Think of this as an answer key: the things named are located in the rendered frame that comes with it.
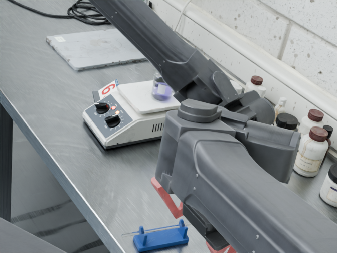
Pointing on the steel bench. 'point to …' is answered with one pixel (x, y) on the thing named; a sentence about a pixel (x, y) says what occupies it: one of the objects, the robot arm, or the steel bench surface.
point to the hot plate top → (144, 98)
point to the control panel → (97, 119)
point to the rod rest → (161, 238)
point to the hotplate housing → (110, 141)
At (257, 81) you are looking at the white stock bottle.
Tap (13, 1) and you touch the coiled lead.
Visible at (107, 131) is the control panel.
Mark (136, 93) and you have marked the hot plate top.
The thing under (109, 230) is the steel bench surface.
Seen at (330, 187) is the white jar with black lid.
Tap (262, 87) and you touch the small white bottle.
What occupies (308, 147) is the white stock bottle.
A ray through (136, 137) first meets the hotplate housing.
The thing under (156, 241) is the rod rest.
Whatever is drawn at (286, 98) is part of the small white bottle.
